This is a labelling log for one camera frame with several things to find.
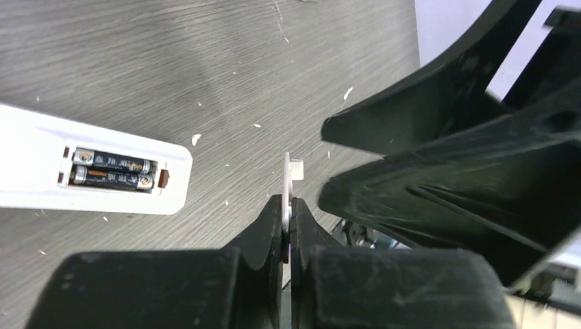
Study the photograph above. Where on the white battery cover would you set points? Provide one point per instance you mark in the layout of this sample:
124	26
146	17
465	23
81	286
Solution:
293	170

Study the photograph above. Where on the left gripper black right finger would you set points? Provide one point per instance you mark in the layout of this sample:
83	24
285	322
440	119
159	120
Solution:
334	286

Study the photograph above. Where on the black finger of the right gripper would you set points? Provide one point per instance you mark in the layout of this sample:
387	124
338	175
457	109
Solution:
508	189
446	96

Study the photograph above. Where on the black battery with white end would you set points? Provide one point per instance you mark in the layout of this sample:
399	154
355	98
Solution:
85	176

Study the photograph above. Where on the white remote control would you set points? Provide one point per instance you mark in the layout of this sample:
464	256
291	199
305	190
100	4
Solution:
36	166

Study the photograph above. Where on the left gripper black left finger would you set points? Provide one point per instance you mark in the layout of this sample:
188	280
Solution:
236	286

